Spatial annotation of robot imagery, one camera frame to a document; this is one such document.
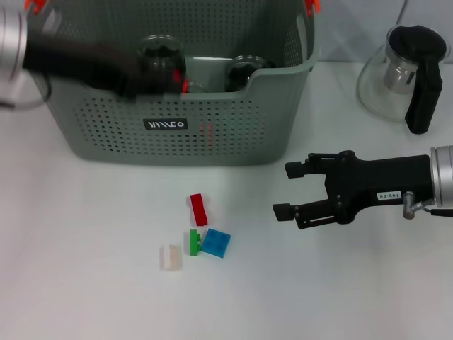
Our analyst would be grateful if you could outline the grey-green perforated storage basket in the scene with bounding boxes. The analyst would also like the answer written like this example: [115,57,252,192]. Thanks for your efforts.
[21,0,321,167]

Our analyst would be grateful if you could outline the translucent white toy brick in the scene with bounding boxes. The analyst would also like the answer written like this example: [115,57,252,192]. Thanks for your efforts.
[159,243,183,272]

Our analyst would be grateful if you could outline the glass teapot black handle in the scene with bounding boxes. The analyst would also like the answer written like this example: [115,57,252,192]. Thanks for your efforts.
[356,23,451,135]

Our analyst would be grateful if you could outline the glass jar dark lid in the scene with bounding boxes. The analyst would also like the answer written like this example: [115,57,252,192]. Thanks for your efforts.
[136,34,187,72]

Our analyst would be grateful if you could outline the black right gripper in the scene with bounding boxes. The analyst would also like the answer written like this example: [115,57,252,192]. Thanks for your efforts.
[272,149,435,231]

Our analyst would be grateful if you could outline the long dark red brick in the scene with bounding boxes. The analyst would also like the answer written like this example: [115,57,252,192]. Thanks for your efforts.
[190,193,209,227]

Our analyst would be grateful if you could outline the blue square toy brick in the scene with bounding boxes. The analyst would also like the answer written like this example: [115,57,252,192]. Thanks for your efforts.
[200,227,232,259]

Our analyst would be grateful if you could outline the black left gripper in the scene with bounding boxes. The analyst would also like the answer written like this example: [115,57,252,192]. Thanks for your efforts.
[23,31,143,102]

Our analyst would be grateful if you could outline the left wrist connector cable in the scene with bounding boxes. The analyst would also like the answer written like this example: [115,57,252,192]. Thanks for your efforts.
[0,76,53,111]

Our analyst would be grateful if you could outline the small red toy brick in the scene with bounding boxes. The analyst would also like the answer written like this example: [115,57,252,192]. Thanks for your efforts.
[172,69,190,95]

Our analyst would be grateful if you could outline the small green toy brick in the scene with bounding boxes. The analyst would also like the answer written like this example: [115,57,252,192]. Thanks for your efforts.
[188,229,203,257]

